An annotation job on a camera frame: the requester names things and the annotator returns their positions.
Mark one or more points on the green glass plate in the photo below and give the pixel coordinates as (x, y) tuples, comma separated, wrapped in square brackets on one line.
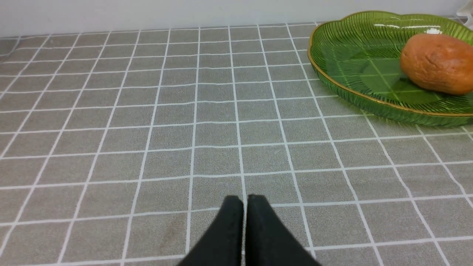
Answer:
[(358, 58)]

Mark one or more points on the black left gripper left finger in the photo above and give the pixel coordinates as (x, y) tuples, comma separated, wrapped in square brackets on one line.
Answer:
[(221, 243)]

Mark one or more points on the white cloth bag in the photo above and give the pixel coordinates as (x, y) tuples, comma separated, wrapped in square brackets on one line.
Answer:
[(466, 11)]

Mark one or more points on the grey checked tablecloth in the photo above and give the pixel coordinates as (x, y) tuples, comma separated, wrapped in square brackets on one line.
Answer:
[(118, 148)]

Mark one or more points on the brown potato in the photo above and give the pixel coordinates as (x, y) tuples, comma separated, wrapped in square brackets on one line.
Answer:
[(438, 63)]

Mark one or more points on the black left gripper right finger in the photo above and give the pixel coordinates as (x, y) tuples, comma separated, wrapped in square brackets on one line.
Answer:
[(267, 241)]

